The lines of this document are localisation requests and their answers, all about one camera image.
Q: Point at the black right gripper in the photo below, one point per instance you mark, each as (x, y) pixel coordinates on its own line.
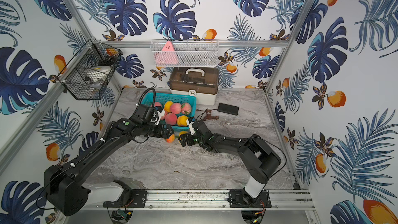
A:
(187, 136)

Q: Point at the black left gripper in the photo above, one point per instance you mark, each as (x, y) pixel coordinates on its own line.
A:
(166, 131)

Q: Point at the yellow peach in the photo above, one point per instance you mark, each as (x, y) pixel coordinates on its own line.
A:
(167, 106)
(182, 132)
(182, 121)

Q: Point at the small red orange peach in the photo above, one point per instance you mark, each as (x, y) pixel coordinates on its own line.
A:
(170, 139)

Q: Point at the yellow peach front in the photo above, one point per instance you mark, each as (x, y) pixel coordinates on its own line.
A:
(182, 121)

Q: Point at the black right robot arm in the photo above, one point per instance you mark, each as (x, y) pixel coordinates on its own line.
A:
(260, 160)

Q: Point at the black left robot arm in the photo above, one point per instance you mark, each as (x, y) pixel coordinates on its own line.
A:
(64, 185)

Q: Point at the teal plastic basket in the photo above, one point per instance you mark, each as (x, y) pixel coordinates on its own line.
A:
(189, 99)

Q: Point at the white bowl in basket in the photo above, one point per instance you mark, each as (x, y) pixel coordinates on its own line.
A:
(96, 75)

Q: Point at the maroon brass faucet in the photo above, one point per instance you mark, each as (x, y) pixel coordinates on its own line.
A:
(209, 116)

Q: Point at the black battery box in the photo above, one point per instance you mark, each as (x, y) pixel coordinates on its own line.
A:
(228, 109)

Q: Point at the white brown storage box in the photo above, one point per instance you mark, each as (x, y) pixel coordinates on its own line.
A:
(199, 82)

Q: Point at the pink triangle item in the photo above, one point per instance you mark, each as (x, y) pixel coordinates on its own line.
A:
(167, 56)

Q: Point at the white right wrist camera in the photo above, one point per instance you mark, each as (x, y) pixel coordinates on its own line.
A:
(190, 125)

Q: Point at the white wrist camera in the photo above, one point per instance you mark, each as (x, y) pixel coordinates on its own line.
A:
(190, 125)
(161, 113)

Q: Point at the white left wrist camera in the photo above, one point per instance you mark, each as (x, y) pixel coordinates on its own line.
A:
(161, 113)

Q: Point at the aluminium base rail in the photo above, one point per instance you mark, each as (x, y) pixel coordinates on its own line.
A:
(197, 200)

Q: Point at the clear wall shelf basket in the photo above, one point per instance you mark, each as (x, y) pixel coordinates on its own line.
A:
(190, 53)

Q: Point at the black wire wall basket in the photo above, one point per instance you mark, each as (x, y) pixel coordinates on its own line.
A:
(91, 54)

